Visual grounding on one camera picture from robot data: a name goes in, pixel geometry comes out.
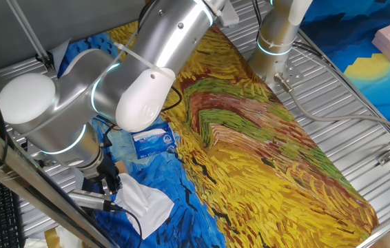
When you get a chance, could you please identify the large wooden cube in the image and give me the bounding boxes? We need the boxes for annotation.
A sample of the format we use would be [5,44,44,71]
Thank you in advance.
[114,160,130,176]

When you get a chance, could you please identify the gold paper pack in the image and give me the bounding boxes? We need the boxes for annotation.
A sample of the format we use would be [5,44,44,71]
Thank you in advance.
[44,227,63,248]

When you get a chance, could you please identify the blue tissue pack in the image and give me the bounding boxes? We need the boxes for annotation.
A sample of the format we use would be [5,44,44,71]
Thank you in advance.
[132,123,178,160]

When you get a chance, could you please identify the painted wheatfield tablecloth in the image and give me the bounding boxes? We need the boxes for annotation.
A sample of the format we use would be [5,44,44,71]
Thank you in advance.
[57,20,380,248]

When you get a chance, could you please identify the aluminium frame beam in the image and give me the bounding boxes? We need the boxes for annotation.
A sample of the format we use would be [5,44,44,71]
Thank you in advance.
[0,113,120,248]

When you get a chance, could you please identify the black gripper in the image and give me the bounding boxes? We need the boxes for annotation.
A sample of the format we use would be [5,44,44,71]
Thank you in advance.
[91,152,124,196]

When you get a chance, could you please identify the blue and yellow cloth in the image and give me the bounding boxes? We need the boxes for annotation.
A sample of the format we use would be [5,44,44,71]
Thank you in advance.
[300,0,390,123]

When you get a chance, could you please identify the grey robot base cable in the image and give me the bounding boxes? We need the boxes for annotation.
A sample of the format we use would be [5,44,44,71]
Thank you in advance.
[273,72,390,138]

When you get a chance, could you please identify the grey metal rod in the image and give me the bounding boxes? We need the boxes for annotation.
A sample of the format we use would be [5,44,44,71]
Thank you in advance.
[6,0,55,73]

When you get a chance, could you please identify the black camera cable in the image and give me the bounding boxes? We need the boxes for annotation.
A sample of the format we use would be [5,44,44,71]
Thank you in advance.
[121,206,143,240]

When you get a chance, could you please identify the silver cylindrical camera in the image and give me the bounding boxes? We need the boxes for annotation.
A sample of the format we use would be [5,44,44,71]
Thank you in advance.
[68,189,123,212]

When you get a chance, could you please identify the white power strip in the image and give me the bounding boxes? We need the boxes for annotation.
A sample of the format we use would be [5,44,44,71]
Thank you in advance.
[219,1,240,28]

